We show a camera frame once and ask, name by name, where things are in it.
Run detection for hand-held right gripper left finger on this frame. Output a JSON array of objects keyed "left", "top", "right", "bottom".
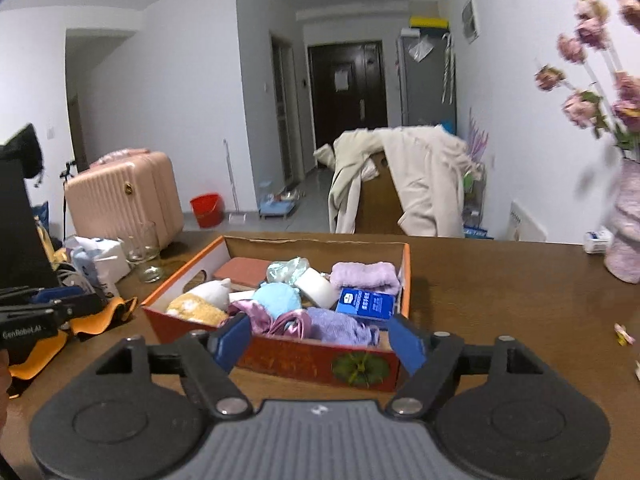
[{"left": 95, "top": 313, "right": 252, "bottom": 418}]

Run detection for red bucket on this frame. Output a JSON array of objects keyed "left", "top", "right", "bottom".
[{"left": 190, "top": 192, "right": 224, "bottom": 229}]

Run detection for red and beige sponge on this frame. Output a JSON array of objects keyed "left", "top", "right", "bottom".
[{"left": 213, "top": 257, "right": 276, "bottom": 292}]

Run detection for purple towel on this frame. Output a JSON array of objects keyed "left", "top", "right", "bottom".
[{"left": 306, "top": 306, "right": 381, "bottom": 347}]

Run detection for small blue stand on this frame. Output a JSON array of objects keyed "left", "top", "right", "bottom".
[{"left": 258, "top": 187, "right": 301, "bottom": 221}]

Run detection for lavender bouquet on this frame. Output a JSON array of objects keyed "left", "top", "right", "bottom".
[{"left": 467, "top": 107, "right": 488, "bottom": 163}]

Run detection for white mop stick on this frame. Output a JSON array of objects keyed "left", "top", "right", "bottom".
[{"left": 222, "top": 139, "right": 246, "bottom": 223}]

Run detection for white foam roll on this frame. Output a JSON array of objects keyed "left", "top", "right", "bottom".
[{"left": 294, "top": 267, "right": 337, "bottom": 309}]

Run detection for mottled purple vase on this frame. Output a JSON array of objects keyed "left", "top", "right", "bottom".
[{"left": 604, "top": 159, "right": 640, "bottom": 283}]

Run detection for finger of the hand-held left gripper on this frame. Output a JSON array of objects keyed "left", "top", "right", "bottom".
[
  {"left": 0, "top": 292, "right": 108, "bottom": 318},
  {"left": 29, "top": 286, "right": 86, "bottom": 303}
]

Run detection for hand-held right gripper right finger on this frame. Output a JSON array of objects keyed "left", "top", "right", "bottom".
[{"left": 387, "top": 314, "right": 545, "bottom": 417}]

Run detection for light blue plush pad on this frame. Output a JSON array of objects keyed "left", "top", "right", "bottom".
[{"left": 252, "top": 282, "right": 303, "bottom": 320}]

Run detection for orange elastic band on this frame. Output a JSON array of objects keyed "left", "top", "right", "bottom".
[
  {"left": 70, "top": 296, "right": 138, "bottom": 341},
  {"left": 7, "top": 330, "right": 68, "bottom": 381}
]

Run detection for dried pink flowers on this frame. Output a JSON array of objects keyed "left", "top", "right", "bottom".
[{"left": 534, "top": 0, "right": 640, "bottom": 163}]

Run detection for yellow and white plush toy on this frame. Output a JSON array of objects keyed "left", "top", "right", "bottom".
[{"left": 165, "top": 278, "right": 233, "bottom": 326}]

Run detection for thin black stand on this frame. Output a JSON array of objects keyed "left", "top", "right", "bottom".
[{"left": 60, "top": 160, "right": 78, "bottom": 241}]

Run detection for dark hat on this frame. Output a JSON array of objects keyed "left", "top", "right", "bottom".
[{"left": 0, "top": 122, "right": 43, "bottom": 181}]

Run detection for pink suitcase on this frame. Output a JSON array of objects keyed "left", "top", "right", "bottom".
[{"left": 65, "top": 147, "right": 183, "bottom": 256}]

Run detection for white cable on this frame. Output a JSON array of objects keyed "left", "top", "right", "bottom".
[{"left": 52, "top": 267, "right": 93, "bottom": 293}]

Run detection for dark brown door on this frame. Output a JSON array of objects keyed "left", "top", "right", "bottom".
[{"left": 307, "top": 41, "right": 388, "bottom": 147}]

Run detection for small storage rack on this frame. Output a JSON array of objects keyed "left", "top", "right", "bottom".
[{"left": 462, "top": 162, "right": 493, "bottom": 239}]

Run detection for black paper bag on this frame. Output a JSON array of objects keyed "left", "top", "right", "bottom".
[{"left": 0, "top": 160, "right": 58, "bottom": 291}]

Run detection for clear plastic bag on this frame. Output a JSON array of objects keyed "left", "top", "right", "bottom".
[{"left": 407, "top": 37, "right": 435, "bottom": 61}]

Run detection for blue and white plastic package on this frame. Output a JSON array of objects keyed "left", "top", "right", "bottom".
[{"left": 70, "top": 236, "right": 131, "bottom": 291}]

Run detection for red cardboard box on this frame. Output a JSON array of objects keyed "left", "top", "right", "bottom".
[{"left": 141, "top": 235, "right": 412, "bottom": 393}]

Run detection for cream coat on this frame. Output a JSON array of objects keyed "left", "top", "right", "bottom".
[{"left": 314, "top": 126, "right": 483, "bottom": 237}]

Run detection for pink satin scrunchie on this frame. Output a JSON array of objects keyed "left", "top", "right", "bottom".
[
  {"left": 270, "top": 309, "right": 313, "bottom": 337},
  {"left": 229, "top": 300, "right": 273, "bottom": 333}
]

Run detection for grey side door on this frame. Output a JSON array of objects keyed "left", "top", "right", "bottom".
[{"left": 270, "top": 32, "right": 303, "bottom": 186}]

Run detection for white wall panel box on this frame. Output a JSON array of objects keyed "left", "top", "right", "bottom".
[{"left": 461, "top": 0, "right": 481, "bottom": 43}]

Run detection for clear glass cup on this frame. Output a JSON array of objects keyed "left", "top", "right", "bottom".
[{"left": 124, "top": 221, "right": 165, "bottom": 283}]

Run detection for blue tissue pack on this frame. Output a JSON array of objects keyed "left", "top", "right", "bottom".
[{"left": 336, "top": 286, "right": 398, "bottom": 322}]

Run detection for clear umbrella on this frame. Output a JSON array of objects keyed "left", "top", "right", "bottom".
[{"left": 441, "top": 32, "right": 457, "bottom": 106}]

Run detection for lavender fluffy headband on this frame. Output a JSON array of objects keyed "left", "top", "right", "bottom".
[{"left": 330, "top": 261, "right": 402, "bottom": 295}]

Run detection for brown chair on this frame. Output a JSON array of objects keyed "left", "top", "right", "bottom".
[{"left": 357, "top": 152, "right": 406, "bottom": 235}]

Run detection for white flat board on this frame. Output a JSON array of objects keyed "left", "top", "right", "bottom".
[{"left": 507, "top": 199, "right": 548, "bottom": 243}]

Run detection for grey fridge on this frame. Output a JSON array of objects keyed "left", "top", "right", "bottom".
[{"left": 397, "top": 30, "right": 458, "bottom": 128}]

